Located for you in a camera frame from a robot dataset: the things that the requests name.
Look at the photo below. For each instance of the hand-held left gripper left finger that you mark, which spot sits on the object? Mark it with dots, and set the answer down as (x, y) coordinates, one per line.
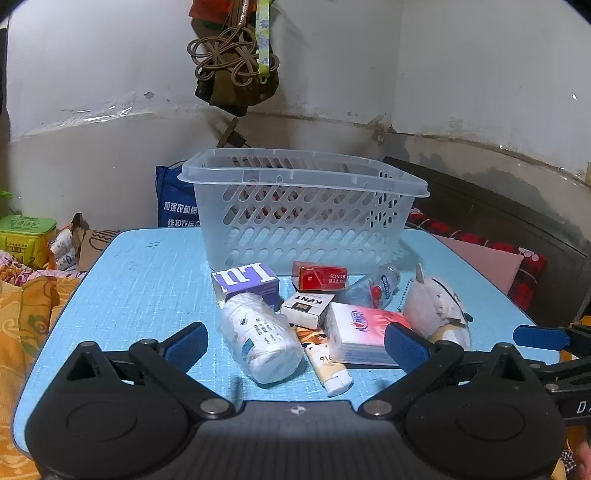
(190, 342)

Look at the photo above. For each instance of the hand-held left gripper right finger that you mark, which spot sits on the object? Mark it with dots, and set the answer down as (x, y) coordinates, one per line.
(406, 347)

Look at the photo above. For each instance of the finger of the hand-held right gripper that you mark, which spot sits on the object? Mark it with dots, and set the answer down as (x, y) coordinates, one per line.
(540, 337)
(568, 369)

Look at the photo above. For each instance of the pink tissue packet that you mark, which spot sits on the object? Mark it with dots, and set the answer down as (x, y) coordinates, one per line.
(360, 330)

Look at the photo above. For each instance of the white plush toy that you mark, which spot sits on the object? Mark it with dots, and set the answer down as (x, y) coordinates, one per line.
(436, 304)

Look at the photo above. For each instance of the small clear bottle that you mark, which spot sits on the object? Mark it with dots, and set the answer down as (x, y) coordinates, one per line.
(376, 288)

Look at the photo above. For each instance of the white pill bottle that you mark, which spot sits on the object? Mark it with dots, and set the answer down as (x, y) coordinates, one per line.
(261, 339)

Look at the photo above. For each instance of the purple and white box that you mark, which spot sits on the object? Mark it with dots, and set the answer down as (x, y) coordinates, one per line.
(247, 282)

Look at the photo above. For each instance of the cream tube with white cap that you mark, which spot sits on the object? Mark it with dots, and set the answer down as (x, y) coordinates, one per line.
(325, 364)

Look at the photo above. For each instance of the white cigarette pack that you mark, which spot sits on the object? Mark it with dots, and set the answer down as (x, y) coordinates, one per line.
(304, 309)

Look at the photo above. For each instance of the red cigarette pack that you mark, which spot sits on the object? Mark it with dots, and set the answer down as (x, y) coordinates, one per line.
(321, 277)

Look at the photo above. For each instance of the clear plastic slotted basket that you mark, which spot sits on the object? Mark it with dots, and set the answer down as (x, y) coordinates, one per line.
(295, 226)

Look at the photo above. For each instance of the red patterned blanket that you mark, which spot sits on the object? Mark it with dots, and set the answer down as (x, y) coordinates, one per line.
(531, 272)

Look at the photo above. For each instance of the pink pillow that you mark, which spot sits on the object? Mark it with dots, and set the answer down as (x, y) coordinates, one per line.
(480, 265)

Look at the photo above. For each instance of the dark headboard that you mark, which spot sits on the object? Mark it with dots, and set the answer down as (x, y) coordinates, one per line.
(521, 217)

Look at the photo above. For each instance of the brown paper bag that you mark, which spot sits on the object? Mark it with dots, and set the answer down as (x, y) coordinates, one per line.
(94, 247)

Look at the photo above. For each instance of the blue tote bag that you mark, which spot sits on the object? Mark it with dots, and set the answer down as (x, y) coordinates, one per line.
(173, 203)

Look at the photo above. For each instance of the white snack packets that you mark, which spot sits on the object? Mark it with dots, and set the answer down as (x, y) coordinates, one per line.
(62, 251)

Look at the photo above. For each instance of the green box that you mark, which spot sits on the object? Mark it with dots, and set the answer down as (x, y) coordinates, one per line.
(25, 235)

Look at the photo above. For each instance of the black charger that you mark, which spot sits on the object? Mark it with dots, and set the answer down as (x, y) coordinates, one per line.
(238, 137)

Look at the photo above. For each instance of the hanging brown bag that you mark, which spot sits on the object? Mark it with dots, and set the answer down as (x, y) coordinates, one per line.
(231, 94)

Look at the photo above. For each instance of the wooden wall block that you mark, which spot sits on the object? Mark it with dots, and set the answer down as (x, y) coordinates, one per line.
(228, 131)

